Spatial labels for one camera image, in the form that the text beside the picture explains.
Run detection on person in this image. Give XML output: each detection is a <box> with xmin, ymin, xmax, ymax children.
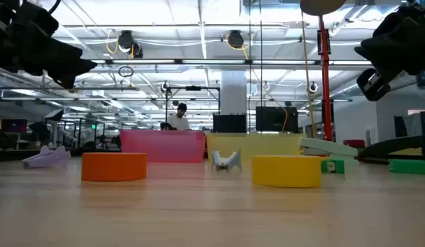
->
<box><xmin>166</xmin><ymin>102</ymin><xmax>192</xmax><ymax>132</ymax></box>

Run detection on green staple remover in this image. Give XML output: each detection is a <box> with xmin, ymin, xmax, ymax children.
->
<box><xmin>321</xmin><ymin>158</ymin><xmax>346</xmax><ymax>174</ymax></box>
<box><xmin>388</xmin><ymin>158</ymin><xmax>425</xmax><ymax>175</ymax></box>

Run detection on red box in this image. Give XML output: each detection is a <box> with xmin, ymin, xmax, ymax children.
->
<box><xmin>343</xmin><ymin>139</ymin><xmax>366</xmax><ymax>149</ymax></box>

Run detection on black ceiling cord reel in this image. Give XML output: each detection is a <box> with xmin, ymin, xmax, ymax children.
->
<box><xmin>227</xmin><ymin>30</ymin><xmax>246</xmax><ymax>49</ymax></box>
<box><xmin>117</xmin><ymin>30</ymin><xmax>144</xmax><ymax>59</ymax></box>

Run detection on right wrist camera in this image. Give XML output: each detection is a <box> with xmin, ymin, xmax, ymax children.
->
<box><xmin>356</xmin><ymin>67</ymin><xmax>392</xmax><ymax>102</ymax></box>

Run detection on pink plastic bin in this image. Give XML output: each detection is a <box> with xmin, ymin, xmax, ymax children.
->
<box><xmin>119</xmin><ymin>129</ymin><xmax>206</xmax><ymax>163</ymax></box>

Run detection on yellow tape roll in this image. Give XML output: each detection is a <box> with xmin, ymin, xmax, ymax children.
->
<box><xmin>251</xmin><ymin>154</ymin><xmax>323</xmax><ymax>189</ymax></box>

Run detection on yellow hanging cord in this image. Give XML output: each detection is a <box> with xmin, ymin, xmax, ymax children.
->
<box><xmin>300</xmin><ymin>13</ymin><xmax>318</xmax><ymax>139</ymax></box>

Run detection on black hanging cable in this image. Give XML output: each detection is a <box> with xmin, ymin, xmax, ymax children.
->
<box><xmin>248</xmin><ymin>0</ymin><xmax>253</xmax><ymax>134</ymax></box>
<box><xmin>260</xmin><ymin>0</ymin><xmax>264</xmax><ymax>134</ymax></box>

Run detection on grey staple remover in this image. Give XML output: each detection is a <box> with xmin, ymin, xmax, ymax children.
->
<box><xmin>211</xmin><ymin>149</ymin><xmax>243</xmax><ymax>172</ymax></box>

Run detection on red desk lamp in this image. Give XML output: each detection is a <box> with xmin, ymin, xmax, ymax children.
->
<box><xmin>299</xmin><ymin>0</ymin><xmax>347</xmax><ymax>142</ymax></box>

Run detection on large black monitor back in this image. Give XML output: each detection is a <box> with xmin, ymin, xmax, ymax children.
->
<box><xmin>255</xmin><ymin>106</ymin><xmax>299</xmax><ymax>133</ymax></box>

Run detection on pale lavender staple remover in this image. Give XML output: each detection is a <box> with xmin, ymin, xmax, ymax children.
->
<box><xmin>22</xmin><ymin>145</ymin><xmax>72</xmax><ymax>169</ymax></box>

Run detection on yellow plastic bin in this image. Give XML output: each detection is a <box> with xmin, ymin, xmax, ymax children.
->
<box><xmin>205</xmin><ymin>132</ymin><xmax>308</xmax><ymax>162</ymax></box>

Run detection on small black monitor back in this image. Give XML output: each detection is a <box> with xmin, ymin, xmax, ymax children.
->
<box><xmin>212</xmin><ymin>114</ymin><xmax>248</xmax><ymax>134</ymax></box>

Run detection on black gantry frame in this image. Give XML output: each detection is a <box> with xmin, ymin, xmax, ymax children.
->
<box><xmin>165</xmin><ymin>85</ymin><xmax>221</xmax><ymax>131</ymax></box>

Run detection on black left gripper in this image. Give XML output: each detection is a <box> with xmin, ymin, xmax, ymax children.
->
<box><xmin>0</xmin><ymin>0</ymin><xmax>98</xmax><ymax>78</ymax></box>

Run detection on mint green stapler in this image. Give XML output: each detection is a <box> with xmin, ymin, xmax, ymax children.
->
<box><xmin>298</xmin><ymin>137</ymin><xmax>360</xmax><ymax>165</ymax></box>

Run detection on orange tape roll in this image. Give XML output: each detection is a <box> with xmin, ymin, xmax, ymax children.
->
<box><xmin>81</xmin><ymin>152</ymin><xmax>148</xmax><ymax>183</ymax></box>

